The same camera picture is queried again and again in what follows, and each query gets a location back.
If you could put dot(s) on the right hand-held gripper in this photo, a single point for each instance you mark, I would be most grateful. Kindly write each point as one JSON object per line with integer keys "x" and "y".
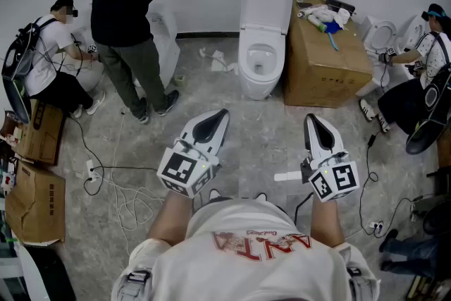
{"x": 338, "y": 176}

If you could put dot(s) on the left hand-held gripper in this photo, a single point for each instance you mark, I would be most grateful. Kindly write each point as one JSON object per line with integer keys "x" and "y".
{"x": 178, "y": 169}

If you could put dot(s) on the white toilet seat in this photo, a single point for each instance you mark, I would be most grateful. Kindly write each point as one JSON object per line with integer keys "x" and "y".
{"x": 262, "y": 36}

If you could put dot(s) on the person's right forearm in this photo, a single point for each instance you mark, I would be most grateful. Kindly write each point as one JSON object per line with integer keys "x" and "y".
{"x": 326, "y": 222}

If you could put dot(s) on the person's left forearm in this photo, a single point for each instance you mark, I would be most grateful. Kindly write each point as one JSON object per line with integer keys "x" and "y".
{"x": 169, "y": 218}

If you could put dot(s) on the white toilet bowl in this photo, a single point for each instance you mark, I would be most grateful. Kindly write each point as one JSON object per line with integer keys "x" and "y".
{"x": 260, "y": 90}

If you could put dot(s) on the white square-tank toilet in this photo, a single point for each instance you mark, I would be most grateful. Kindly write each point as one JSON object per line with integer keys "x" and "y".
{"x": 167, "y": 46}

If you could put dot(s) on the white toilet paper roll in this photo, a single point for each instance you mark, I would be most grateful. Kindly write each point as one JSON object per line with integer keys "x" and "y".
{"x": 343, "y": 17}

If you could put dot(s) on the white rounded toilet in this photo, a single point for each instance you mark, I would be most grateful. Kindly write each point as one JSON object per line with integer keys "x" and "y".
{"x": 89, "y": 75}

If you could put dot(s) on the black power adapter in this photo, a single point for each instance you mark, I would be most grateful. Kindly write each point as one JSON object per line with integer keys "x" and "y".
{"x": 371, "y": 140}

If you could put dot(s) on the white tape strip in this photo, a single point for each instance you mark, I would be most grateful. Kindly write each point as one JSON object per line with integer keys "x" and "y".
{"x": 287, "y": 176}

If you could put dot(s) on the person's left shoe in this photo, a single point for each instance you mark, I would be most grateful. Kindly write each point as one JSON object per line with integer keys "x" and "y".
{"x": 214, "y": 194}

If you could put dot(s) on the person's shoe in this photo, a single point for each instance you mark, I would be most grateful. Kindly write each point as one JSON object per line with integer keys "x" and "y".
{"x": 261, "y": 196}
{"x": 214, "y": 194}

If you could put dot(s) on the white paper sheet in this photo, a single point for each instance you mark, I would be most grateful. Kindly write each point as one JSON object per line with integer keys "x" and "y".
{"x": 218, "y": 61}

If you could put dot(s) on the large brown cardboard box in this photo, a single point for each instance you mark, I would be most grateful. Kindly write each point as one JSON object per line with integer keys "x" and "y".
{"x": 324, "y": 70}

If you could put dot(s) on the person's right shoe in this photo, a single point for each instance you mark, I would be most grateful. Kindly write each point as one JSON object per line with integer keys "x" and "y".
{"x": 261, "y": 196}

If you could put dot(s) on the white power strip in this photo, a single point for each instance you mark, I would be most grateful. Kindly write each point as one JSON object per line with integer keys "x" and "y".
{"x": 376, "y": 225}
{"x": 90, "y": 171}

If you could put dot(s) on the white plastic bag bundle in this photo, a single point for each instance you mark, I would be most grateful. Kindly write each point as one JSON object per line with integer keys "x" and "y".
{"x": 326, "y": 15}

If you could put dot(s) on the white angled-neck cleaner bottle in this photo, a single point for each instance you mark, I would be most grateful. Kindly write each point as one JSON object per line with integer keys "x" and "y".
{"x": 310, "y": 11}

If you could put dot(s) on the black equipment pile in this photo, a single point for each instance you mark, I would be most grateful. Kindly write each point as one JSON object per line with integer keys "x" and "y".
{"x": 435, "y": 211}

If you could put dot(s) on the black smartphone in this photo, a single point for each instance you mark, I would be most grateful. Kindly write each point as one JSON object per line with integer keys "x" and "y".
{"x": 304, "y": 5}

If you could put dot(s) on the person's white printed t-shirt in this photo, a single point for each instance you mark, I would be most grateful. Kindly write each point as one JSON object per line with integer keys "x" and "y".
{"x": 246, "y": 271}

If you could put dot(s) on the small brown cardboard box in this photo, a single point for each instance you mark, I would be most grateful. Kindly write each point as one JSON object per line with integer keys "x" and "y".
{"x": 40, "y": 137}

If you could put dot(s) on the torn brown cardboard box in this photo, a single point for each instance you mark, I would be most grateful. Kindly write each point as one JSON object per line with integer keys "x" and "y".
{"x": 33, "y": 204}

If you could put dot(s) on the black white curved panel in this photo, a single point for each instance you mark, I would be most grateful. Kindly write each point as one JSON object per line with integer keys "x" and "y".
{"x": 46, "y": 275}

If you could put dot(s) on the white shelf rack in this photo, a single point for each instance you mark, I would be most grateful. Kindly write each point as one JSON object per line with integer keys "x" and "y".
{"x": 8, "y": 271}

